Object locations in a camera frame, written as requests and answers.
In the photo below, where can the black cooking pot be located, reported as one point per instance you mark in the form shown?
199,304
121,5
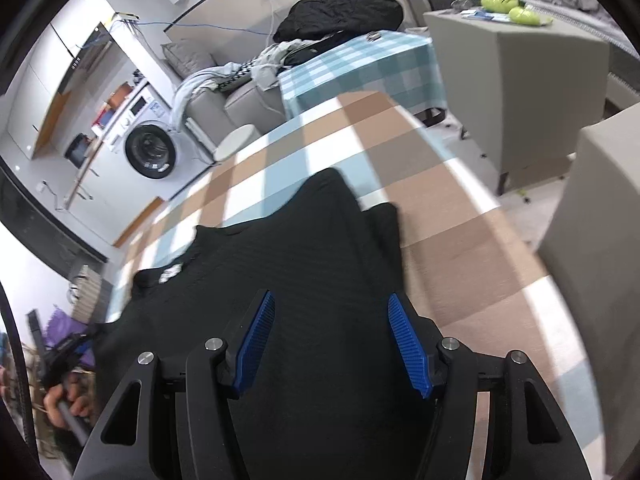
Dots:
77,150

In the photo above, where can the white round stool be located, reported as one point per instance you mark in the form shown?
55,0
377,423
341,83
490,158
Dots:
237,142

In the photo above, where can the range hood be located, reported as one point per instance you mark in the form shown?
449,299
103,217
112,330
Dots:
85,57

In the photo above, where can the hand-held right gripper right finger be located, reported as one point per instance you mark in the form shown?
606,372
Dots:
410,350

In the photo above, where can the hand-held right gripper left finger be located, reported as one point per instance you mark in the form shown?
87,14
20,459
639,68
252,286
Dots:
255,345

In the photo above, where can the teal checkered tablecloth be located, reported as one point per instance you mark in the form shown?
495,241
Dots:
360,70

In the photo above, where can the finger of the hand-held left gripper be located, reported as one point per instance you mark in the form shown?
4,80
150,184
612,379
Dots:
75,341

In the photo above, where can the beige upholstered bed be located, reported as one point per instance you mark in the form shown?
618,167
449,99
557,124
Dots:
575,25

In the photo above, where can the black puffer jacket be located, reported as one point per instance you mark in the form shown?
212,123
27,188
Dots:
340,12

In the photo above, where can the woven laundry basket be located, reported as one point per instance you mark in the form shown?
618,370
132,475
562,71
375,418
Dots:
87,290

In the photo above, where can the white wall cabinets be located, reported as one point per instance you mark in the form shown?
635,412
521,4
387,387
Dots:
40,100

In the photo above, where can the white washing machine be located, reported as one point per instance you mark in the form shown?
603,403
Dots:
150,150

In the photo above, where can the grey sofa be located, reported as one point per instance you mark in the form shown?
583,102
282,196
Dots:
245,105

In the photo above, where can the houndstooth cushion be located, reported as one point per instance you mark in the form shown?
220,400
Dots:
240,75

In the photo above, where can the purple bag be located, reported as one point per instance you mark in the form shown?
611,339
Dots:
57,330

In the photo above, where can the brown blue checkered tablecloth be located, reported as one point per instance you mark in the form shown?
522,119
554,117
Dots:
450,240

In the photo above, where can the black door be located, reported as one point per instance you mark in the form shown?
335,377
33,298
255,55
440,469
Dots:
45,230

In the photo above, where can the person's left hand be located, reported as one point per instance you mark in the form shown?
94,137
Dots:
77,397

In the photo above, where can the beige cabinet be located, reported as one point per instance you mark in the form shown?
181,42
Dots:
525,100
600,260

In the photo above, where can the black knit sweater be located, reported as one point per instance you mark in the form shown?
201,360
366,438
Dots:
310,260

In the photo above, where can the pale grey garment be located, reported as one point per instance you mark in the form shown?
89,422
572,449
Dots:
267,65

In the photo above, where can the grey pillow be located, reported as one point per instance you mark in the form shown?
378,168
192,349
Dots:
187,57

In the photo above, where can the small metal object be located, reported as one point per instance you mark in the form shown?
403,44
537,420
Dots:
375,36

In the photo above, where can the light grey blanket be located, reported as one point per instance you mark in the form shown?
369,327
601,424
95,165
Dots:
200,85

